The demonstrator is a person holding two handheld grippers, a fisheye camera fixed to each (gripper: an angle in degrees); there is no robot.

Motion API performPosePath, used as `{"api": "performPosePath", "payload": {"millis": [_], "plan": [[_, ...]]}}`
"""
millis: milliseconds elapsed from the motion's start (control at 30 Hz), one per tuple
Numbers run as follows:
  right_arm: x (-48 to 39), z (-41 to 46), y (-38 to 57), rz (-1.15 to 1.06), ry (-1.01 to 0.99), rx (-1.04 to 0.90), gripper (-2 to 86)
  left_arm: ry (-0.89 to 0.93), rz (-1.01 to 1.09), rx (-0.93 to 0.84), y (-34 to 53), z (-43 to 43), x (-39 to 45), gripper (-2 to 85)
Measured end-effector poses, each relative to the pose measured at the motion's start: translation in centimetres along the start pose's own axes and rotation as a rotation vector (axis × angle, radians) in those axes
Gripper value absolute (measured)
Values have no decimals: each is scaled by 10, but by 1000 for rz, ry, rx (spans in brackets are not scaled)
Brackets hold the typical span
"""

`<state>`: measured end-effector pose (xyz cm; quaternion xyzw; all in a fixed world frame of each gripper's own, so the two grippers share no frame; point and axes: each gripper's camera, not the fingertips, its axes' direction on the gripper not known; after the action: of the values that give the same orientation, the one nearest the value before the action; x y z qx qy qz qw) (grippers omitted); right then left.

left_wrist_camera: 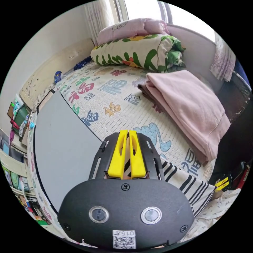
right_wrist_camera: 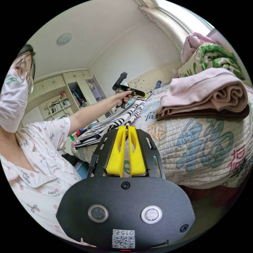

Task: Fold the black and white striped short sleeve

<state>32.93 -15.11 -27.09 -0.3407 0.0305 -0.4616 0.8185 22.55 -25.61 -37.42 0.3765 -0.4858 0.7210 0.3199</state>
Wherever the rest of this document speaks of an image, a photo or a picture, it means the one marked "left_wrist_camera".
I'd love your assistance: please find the pink folded quilt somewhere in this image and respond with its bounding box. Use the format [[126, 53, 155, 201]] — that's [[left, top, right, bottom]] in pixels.
[[96, 18, 171, 46]]

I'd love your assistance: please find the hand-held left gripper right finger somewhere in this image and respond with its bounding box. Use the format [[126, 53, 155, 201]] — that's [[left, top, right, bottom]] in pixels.
[[129, 130, 146, 179]]

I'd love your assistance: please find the cluttered shelf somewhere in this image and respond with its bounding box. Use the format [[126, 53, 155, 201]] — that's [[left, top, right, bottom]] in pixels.
[[0, 97, 40, 228]]

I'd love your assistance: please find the pile of clothes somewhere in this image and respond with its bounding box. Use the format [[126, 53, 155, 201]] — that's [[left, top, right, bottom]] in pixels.
[[138, 70, 231, 167]]

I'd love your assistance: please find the white curtain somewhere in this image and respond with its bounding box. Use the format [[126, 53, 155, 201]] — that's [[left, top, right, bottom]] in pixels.
[[84, 1, 121, 43]]

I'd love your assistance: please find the window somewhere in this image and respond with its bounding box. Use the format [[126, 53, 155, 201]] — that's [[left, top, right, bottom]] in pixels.
[[116, 0, 216, 43]]

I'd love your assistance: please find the purple floral curtain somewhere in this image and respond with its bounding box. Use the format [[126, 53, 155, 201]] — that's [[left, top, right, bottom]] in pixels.
[[210, 32, 236, 82]]

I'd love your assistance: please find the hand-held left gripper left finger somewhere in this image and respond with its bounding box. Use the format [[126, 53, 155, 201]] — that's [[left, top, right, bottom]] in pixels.
[[107, 130, 128, 179]]

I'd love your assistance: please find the rolled quilt with green print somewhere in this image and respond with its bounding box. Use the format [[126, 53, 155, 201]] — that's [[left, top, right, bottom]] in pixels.
[[90, 35, 187, 73]]

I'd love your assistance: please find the black and white striped shirt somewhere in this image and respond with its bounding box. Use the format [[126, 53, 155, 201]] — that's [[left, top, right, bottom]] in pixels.
[[123, 136, 216, 219]]

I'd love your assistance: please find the bed with printed sheet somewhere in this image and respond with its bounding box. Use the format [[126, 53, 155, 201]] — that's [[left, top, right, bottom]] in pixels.
[[20, 38, 218, 244]]

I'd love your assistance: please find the grey folding board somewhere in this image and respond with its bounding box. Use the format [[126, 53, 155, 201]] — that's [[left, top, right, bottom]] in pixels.
[[33, 90, 104, 215]]

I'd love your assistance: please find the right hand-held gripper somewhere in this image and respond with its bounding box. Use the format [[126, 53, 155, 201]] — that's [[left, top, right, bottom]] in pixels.
[[215, 171, 235, 193]]

